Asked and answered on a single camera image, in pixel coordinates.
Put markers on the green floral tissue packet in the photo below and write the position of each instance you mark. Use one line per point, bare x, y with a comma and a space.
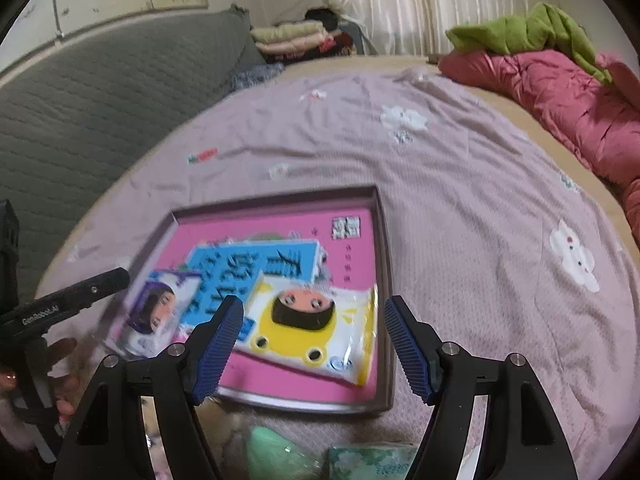
370, 462

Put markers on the pink quilt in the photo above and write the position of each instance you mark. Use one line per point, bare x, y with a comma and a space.
550, 90

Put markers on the pink folded cloth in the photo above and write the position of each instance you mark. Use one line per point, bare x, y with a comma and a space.
285, 47

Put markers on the purple cartoon tissue packet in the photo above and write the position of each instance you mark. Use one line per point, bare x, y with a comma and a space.
155, 310

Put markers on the mint green soft pad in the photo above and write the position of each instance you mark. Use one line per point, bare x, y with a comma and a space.
277, 450

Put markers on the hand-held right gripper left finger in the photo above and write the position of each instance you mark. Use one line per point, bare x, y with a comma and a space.
220, 350

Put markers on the grey quilted headboard cover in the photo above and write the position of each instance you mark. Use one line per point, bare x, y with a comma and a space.
100, 110

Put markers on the beige folded blanket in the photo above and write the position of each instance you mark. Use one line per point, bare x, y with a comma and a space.
290, 32

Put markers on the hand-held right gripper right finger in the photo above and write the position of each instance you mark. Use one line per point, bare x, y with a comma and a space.
407, 350

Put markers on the person's left hand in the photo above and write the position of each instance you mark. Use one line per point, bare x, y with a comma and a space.
62, 350

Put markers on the grey chair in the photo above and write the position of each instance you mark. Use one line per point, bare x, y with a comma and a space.
360, 35

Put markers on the dark red cloth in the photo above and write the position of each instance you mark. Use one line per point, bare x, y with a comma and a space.
342, 45

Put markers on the shallow mauve cardboard box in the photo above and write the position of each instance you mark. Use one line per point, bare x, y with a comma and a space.
382, 260

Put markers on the blue book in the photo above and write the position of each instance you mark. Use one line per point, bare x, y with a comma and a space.
280, 260

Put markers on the green cloth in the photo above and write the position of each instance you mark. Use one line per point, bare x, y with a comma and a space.
540, 30

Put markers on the blue patterned cloth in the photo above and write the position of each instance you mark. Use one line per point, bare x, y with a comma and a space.
255, 75

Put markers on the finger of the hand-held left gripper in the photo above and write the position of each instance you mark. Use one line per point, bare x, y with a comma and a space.
95, 285

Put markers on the white curtain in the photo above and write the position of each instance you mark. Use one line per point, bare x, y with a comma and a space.
425, 0

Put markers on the pink book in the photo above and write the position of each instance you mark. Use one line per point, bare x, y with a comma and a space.
300, 230

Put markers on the black cloth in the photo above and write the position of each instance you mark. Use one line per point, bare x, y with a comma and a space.
322, 17

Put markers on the yellow cartoon tissue packet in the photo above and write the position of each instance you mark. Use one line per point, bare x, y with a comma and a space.
300, 320

